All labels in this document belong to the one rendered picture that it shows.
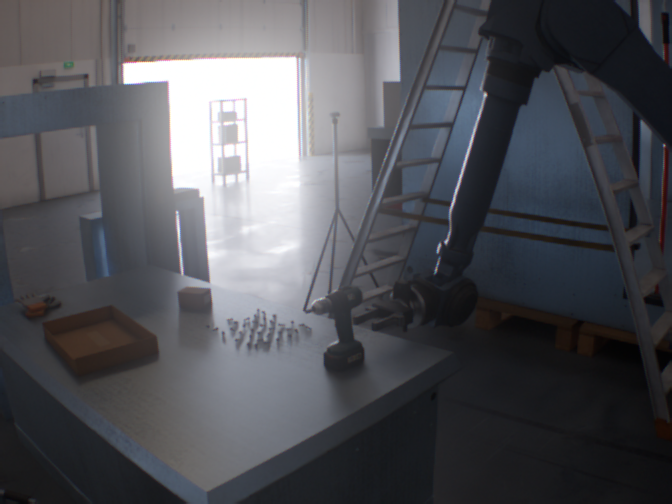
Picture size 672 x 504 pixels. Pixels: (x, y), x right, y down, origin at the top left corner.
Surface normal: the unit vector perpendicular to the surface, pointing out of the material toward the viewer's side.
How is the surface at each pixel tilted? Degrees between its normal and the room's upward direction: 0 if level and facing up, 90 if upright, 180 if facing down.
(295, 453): 67
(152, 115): 90
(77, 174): 90
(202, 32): 90
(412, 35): 90
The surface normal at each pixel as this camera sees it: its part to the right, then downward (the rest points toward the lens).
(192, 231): -0.69, 0.21
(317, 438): 0.70, -0.23
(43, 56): 0.73, 0.17
